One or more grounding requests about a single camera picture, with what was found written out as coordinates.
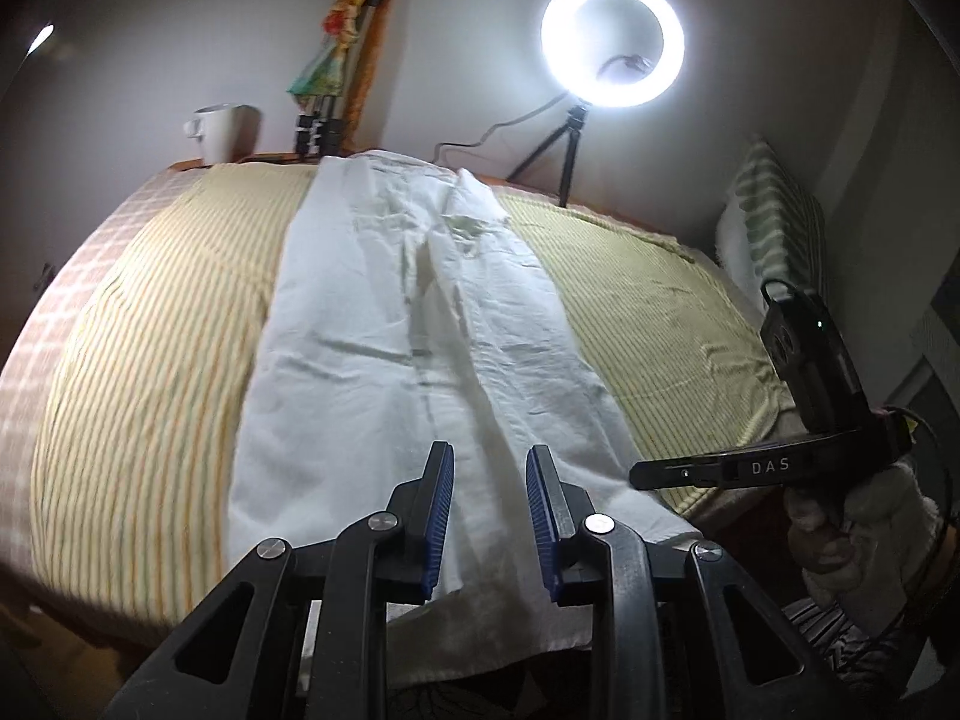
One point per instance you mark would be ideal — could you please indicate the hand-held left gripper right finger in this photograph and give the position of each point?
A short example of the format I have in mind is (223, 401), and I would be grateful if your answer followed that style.
(541, 517)

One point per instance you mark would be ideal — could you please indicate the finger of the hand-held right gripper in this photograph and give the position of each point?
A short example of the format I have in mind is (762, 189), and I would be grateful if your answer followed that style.
(675, 472)

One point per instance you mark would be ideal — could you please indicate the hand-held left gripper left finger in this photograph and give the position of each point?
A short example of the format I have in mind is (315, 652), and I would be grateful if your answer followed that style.
(439, 510)

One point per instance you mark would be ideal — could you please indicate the white shirt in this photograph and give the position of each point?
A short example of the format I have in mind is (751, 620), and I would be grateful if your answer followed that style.
(375, 315)

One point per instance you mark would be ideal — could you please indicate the person's right forearm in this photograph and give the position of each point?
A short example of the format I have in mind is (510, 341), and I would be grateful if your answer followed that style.
(892, 517)

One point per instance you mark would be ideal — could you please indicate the person's right hand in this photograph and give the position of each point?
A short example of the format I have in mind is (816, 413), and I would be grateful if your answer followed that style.
(814, 532)

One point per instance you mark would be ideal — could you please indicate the green patterned cushion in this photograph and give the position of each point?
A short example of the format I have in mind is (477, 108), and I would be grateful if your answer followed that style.
(772, 202)

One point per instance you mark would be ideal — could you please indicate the person's striped clothing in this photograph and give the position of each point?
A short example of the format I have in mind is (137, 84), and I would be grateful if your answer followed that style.
(847, 637)

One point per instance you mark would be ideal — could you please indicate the yellow striped bed sheet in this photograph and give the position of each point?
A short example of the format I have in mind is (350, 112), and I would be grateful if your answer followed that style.
(150, 390)

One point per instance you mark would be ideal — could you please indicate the small black tripod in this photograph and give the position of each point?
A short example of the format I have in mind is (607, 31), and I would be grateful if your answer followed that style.
(570, 157)

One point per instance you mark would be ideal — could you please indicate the black gooseneck phone holder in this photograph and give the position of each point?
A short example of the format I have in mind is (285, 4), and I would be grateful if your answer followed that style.
(619, 60)

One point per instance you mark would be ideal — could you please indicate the orange wooden board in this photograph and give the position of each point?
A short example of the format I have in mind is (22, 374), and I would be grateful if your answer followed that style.
(367, 90)

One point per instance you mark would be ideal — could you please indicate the yellow striped table cloth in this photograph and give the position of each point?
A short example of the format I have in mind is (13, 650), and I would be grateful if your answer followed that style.
(45, 330)

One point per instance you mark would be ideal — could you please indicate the white mug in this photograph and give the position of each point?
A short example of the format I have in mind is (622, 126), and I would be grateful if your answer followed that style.
(225, 131)

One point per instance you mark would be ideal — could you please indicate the colourful printed scarf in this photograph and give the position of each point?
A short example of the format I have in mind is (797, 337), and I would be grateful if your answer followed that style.
(322, 67)

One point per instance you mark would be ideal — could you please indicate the white desk lamp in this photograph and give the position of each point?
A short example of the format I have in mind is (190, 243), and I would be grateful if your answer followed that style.
(41, 39)

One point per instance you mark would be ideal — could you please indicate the colourful figure wall hanging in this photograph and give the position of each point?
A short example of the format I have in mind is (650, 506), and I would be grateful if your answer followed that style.
(322, 127)

